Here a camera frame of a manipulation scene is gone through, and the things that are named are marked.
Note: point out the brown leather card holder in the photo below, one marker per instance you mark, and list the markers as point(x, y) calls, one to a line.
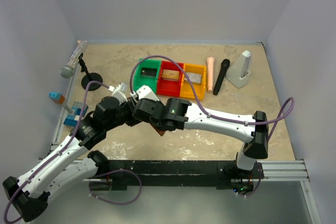
point(160, 132)

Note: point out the aluminium frame rail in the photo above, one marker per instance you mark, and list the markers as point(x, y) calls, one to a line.
point(285, 171)

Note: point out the grey wedge stand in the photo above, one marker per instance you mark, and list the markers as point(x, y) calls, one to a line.
point(239, 72)

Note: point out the silver glitter microphone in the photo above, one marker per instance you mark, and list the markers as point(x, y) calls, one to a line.
point(69, 69)

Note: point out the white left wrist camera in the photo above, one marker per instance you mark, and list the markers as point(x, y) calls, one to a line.
point(118, 92)

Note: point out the black card in green bin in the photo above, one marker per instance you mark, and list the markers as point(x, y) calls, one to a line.
point(148, 72)

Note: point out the blue orange toy brick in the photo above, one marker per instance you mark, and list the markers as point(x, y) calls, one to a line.
point(57, 98)

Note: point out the yellow plastic bin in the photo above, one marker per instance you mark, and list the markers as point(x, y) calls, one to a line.
point(200, 89)

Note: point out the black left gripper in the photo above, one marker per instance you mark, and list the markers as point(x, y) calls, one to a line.
point(129, 104)

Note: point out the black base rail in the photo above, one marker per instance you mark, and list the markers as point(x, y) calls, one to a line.
point(218, 174)

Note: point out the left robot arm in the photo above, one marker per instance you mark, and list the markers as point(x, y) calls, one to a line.
point(73, 160)

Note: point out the pink cylindrical handle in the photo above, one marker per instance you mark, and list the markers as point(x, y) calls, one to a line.
point(210, 73)

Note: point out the red plastic bin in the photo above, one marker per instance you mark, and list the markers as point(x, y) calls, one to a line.
point(169, 88)

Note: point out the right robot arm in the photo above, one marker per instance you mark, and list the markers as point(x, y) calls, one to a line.
point(179, 114)

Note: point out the green plastic bin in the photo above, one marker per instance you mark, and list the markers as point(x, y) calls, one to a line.
point(139, 81)

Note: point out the blue toy brick stack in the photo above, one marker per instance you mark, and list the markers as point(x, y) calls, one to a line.
point(71, 120)

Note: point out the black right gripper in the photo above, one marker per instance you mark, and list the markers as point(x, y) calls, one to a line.
point(154, 100)

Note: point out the black microphone stand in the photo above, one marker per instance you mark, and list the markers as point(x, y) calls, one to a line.
point(89, 76)

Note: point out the silver card in yellow bin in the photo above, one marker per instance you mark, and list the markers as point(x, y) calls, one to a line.
point(195, 78)

